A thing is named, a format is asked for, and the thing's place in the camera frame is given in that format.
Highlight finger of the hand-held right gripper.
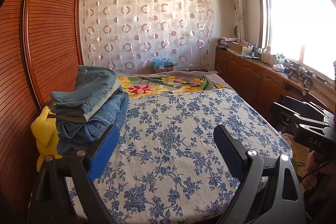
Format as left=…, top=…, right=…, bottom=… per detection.
left=282, top=96, right=335, bottom=119
left=270, top=102, right=328, bottom=135

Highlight open cardboard box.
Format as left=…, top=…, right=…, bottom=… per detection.
left=230, top=42, right=254, bottom=54

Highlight long wooden cabinet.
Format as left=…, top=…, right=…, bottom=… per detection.
left=215, top=48, right=336, bottom=119

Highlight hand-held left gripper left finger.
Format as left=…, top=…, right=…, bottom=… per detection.
left=28, top=124, right=121, bottom=224

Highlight colourful flower blanket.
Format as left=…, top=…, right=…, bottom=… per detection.
left=115, top=70, right=233, bottom=97

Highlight wooden slatted wardrobe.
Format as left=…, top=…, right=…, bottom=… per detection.
left=0, top=0, right=84, bottom=224

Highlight olive green folded pants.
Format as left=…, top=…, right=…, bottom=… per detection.
left=79, top=81, right=124, bottom=124

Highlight pile of papers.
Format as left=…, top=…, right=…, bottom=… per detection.
left=217, top=36, right=238, bottom=50

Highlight wooden framed window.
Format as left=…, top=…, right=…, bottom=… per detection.
left=259, top=0, right=336, bottom=83

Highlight cardboard box with label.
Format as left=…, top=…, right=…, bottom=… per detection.
left=153, top=63, right=175, bottom=73

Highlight blue plastic bag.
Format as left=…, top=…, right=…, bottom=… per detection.
left=153, top=57, right=172, bottom=67

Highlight teal short pants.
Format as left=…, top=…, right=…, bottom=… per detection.
left=50, top=65, right=118, bottom=117

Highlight black tools on cabinet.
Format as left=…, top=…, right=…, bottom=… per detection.
left=285, top=63, right=314, bottom=86

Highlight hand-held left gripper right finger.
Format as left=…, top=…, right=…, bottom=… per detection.
left=213, top=124, right=306, bottom=224

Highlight black cable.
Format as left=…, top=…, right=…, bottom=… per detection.
left=299, top=166, right=326, bottom=185

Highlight beige patterned window curtain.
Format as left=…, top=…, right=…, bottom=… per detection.
left=229, top=0, right=248, bottom=42

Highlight blue folded jeans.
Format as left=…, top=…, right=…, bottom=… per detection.
left=56, top=93, right=129, bottom=156

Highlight yellow plush toy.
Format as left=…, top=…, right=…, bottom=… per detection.
left=31, top=106, right=63, bottom=170

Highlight blue floral bed sheet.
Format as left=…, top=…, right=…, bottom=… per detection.
left=64, top=88, right=293, bottom=223

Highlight person's dark clothed leg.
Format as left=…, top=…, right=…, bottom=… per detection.
left=302, top=169, right=336, bottom=224

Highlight person's right hand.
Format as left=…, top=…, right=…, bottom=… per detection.
left=307, top=150, right=324, bottom=170

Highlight circle patterned sheer curtain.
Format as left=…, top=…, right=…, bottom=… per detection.
left=79, top=0, right=214, bottom=73

